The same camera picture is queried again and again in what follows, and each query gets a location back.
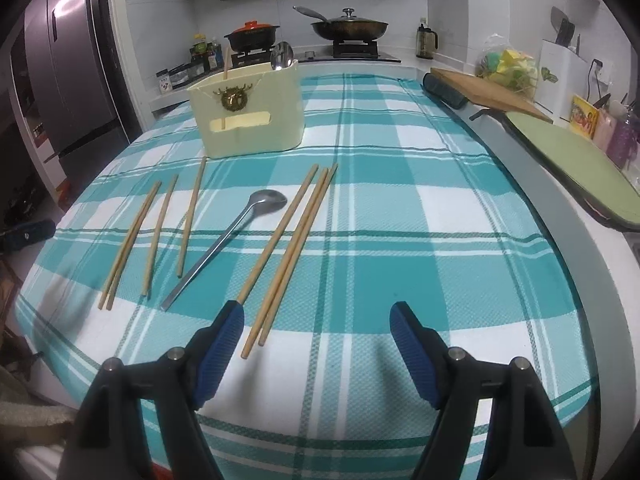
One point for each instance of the rolled dark cloth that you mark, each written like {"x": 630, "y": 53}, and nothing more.
{"x": 445, "y": 91}

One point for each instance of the frying pan with glass lid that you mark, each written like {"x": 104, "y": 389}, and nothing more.
{"x": 350, "y": 29}

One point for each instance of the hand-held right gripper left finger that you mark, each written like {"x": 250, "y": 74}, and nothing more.
{"x": 222, "y": 355}

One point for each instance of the cream plastic utensil holder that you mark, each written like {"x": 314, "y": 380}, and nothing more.
{"x": 250, "y": 130}

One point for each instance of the dark tea jug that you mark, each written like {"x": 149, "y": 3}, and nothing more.
{"x": 426, "y": 42}

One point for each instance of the white wall outlet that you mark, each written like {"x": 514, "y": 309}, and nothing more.
{"x": 601, "y": 71}

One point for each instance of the dark sauce bottle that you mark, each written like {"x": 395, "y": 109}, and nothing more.
{"x": 215, "y": 55}

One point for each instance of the wooden chopstick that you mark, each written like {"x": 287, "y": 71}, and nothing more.
{"x": 192, "y": 217}
{"x": 287, "y": 260}
{"x": 129, "y": 245}
{"x": 226, "y": 62}
{"x": 300, "y": 250}
{"x": 135, "y": 247}
{"x": 160, "y": 235}
{"x": 280, "y": 232}

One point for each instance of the black pot with red lid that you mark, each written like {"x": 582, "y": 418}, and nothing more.
{"x": 252, "y": 37}

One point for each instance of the black gas stove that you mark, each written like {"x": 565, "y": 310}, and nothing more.
{"x": 356, "y": 50}

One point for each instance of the silver refrigerator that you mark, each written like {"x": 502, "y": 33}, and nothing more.
{"x": 65, "y": 60}

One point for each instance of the yellow snack packet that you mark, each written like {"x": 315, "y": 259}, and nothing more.
{"x": 584, "y": 116}

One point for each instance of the green-capped sauce bottle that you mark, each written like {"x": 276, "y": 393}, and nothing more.
{"x": 198, "y": 55}

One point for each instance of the white knife block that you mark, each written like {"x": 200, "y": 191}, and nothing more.
{"x": 560, "y": 85}

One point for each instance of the bag of colourful sponges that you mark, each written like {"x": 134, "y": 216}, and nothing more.
{"x": 507, "y": 67}

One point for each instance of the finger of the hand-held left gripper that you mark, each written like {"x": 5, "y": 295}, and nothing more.
{"x": 30, "y": 235}

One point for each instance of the steel cleaver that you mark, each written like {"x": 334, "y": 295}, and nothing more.
{"x": 561, "y": 22}

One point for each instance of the beige fuzzy cloth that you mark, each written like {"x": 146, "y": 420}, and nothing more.
{"x": 35, "y": 412}

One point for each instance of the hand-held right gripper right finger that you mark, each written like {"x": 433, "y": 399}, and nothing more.
{"x": 412, "y": 355}

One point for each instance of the wooden cutting board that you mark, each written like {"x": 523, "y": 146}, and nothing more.
{"x": 490, "y": 92}

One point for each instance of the teal plaid tablecloth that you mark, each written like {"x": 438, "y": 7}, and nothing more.
{"x": 400, "y": 260}

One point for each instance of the steel spoon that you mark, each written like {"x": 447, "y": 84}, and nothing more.
{"x": 270, "y": 199}
{"x": 281, "y": 55}

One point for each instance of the green cutting board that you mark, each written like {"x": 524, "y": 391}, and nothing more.
{"x": 575, "y": 170}

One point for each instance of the small white seasoning box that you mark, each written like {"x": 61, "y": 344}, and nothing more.
{"x": 164, "y": 81}

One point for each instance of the purple glitter cup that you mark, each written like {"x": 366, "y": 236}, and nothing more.
{"x": 626, "y": 140}

